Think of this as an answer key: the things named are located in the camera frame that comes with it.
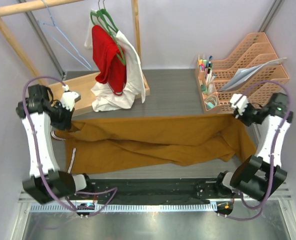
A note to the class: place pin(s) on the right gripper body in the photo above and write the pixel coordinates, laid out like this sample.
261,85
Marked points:
251,115

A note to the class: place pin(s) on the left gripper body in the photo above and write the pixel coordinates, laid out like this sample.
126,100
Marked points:
60,116

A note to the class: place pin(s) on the mustard brown trousers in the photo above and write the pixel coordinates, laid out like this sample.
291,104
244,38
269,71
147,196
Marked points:
96,146

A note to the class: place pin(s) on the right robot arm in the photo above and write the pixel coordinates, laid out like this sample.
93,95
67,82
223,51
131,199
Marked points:
261,174

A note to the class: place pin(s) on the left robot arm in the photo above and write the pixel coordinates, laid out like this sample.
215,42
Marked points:
39,113

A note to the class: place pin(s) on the green hanger back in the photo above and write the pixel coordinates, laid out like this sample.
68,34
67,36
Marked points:
98,20

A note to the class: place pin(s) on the green hanger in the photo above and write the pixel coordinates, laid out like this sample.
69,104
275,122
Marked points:
98,20
113,27

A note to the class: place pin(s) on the green hanger front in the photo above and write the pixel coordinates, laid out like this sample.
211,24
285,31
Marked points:
113,27

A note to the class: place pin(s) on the grey paper folder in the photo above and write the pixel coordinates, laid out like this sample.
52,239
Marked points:
244,74

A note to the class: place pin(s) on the wooden clothes rack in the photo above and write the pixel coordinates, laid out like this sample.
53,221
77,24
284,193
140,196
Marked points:
72,19

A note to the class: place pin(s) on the peach plastic desk organizer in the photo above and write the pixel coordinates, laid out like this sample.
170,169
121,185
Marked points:
253,50

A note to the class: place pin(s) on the white shirt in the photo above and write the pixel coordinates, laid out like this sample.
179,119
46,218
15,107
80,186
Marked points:
135,83

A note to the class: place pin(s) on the green eraser box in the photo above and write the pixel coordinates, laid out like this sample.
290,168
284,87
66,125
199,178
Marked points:
204,89

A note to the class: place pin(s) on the pens in organizer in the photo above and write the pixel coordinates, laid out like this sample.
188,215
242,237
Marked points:
204,68

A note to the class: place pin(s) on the red shirt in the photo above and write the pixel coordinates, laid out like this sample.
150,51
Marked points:
105,55

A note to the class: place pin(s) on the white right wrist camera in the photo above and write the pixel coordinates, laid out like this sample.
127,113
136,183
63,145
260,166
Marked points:
239,102

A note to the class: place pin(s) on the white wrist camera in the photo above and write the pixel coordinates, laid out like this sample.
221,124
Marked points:
68,100
239,102

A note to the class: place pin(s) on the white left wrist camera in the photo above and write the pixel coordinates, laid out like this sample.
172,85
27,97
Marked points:
68,100

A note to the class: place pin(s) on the mint charger with cable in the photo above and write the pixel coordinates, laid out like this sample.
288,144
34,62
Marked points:
211,102

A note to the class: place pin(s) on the aluminium frame rail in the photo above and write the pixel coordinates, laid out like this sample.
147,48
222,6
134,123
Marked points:
153,195

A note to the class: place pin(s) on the white slotted cable duct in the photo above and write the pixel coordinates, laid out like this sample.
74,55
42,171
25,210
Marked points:
114,208

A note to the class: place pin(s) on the light blue wire hanger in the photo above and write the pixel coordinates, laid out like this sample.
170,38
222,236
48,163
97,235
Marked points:
54,32

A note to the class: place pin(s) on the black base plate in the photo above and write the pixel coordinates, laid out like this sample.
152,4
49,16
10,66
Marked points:
150,188

